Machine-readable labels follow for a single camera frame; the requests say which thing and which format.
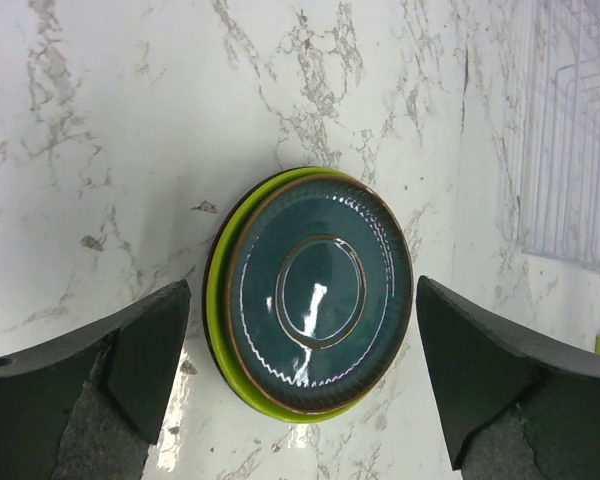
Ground dark green plate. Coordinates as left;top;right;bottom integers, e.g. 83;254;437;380
223;174;414;417

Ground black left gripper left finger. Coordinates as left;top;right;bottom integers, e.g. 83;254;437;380
0;280;190;479

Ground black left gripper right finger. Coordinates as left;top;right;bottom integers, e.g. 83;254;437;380
416;276;600;479

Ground white wire dish rack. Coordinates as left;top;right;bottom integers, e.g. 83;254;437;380
507;1;600;274

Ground yellow patterned plate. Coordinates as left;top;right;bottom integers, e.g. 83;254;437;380
200;179;268;398

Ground lime green plate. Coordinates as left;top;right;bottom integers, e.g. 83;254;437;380
204;166;381;425

